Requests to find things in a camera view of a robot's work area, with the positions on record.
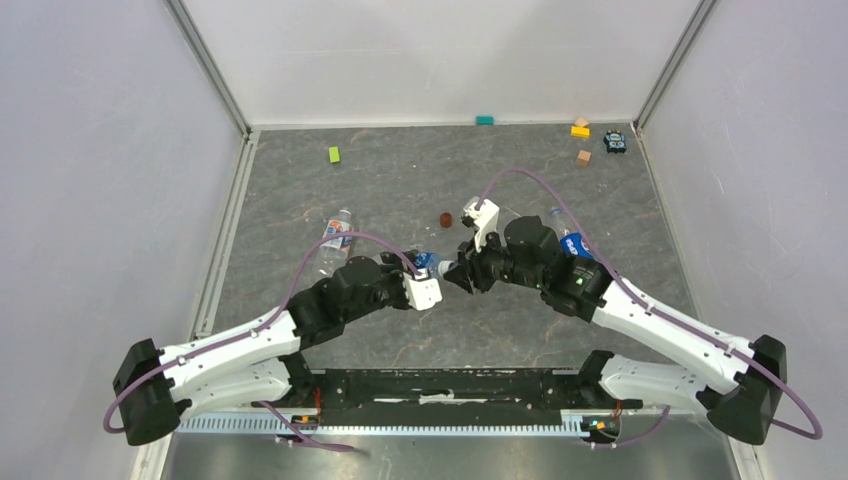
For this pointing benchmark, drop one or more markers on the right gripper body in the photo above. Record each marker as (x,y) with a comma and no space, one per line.
(491,265)

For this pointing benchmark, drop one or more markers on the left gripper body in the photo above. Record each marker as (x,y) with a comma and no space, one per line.
(393,268)

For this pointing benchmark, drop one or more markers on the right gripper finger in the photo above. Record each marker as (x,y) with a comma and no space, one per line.
(467,252)
(463,276)

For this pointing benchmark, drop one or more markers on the white blue Pocari cap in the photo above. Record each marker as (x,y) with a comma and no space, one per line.
(445,267)

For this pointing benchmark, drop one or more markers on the blue label Pocari bottle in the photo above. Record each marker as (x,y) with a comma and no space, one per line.
(426,261)

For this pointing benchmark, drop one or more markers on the red label clear bottle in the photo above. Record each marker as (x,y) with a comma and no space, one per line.
(335,251)

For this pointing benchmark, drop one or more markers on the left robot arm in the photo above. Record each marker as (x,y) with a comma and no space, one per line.
(157,388)

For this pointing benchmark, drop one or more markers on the Pepsi label clear bottle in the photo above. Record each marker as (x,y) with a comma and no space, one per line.
(569,236)

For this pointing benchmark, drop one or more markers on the green block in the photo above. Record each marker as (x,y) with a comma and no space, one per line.
(334,155)

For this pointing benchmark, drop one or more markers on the tan cube block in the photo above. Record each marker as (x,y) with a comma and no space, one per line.
(583,158)

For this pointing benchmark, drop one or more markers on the yellow block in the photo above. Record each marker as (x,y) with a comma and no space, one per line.
(580,132)

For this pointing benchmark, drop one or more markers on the black blue toy car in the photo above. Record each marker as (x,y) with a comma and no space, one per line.
(615,141)

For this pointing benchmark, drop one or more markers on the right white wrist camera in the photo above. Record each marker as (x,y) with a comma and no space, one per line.
(482,216)

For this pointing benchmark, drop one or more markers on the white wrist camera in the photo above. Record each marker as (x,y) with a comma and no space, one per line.
(422,294)
(482,216)

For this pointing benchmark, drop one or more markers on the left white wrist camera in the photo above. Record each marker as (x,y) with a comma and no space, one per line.
(422,294)

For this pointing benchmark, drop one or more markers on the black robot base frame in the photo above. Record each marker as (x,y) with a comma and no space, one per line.
(465,397)

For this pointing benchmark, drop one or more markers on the white slotted cable duct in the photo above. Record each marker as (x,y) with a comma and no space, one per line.
(268,423)

